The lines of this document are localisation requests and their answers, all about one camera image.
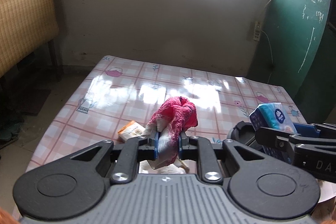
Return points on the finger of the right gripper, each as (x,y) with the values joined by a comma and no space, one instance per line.
(282,140)
(324,131)

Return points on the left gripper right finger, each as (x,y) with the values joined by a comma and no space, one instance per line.
(234,181)

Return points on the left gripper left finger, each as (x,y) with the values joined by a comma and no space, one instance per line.
(72,185)

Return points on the blue tissue pack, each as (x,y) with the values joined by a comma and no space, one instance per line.
(273,116)

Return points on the orange white tissue packet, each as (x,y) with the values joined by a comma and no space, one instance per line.
(130,130)

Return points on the red grey knitted glove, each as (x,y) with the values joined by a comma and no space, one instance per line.
(176,114)

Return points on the white cup black lid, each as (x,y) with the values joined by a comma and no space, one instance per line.
(244,133)

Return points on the green door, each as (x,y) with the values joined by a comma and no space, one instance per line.
(292,31)

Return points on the pink checked tablecloth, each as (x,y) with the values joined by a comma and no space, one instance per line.
(118,91)

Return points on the woven yellow sofa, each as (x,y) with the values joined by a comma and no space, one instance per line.
(25,26)

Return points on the wall power socket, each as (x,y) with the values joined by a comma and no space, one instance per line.
(257,31)

